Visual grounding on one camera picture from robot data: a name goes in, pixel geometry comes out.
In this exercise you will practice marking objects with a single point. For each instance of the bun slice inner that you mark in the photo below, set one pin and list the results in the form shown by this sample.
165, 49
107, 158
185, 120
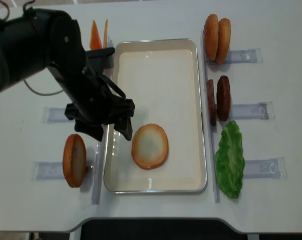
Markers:
210, 34

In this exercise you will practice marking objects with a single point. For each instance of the red tomato slice front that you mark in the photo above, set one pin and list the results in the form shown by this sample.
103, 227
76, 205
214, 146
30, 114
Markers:
74, 160

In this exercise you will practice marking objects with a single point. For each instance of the orange cheese slice left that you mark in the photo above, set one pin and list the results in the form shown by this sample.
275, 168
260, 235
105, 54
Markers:
95, 42

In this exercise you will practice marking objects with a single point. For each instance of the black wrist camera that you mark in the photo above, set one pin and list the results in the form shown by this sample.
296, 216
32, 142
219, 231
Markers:
101, 59

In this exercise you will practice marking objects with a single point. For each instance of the clear holder for buns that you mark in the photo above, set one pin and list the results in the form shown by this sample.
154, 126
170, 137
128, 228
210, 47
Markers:
252, 55

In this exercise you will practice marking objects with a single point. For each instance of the clear holder middle left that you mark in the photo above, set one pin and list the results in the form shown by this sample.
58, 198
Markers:
54, 115

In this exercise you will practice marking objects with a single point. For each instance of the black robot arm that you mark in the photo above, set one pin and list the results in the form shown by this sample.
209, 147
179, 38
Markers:
50, 39

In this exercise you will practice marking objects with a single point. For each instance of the bun slice outer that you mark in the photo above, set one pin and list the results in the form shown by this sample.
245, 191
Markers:
224, 34

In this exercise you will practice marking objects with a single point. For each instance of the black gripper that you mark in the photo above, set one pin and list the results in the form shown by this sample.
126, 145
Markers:
98, 100

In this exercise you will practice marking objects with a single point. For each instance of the dark meat patty inner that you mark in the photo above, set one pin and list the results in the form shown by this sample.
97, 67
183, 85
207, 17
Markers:
211, 103

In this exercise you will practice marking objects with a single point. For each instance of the clear holder for lettuce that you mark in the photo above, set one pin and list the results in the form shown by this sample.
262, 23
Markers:
269, 168

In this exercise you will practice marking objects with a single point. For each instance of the green lettuce leaf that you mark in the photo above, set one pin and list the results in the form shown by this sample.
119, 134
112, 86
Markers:
229, 161

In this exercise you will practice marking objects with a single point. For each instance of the orange cheese slice right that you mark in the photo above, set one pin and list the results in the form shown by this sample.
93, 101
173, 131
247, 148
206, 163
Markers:
105, 39

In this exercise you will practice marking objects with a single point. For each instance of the clear holder for patties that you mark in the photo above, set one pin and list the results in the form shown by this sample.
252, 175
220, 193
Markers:
263, 111

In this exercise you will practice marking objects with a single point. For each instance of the dark meat patty outer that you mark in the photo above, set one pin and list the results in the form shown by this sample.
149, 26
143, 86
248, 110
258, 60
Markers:
223, 98

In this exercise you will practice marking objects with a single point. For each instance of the dark meat patty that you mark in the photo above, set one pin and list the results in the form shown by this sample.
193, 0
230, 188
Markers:
211, 103
223, 98

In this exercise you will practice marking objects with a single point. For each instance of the white metal tray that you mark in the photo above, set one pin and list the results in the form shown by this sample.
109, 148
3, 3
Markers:
162, 79

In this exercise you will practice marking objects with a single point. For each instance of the clear holder for tomato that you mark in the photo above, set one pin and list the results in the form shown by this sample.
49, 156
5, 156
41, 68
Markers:
47, 171

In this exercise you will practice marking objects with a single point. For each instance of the bun slice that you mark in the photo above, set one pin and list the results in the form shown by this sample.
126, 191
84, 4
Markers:
224, 34
210, 34

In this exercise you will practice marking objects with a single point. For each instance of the orange cheese slice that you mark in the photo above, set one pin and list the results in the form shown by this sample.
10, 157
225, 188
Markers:
105, 39
95, 42

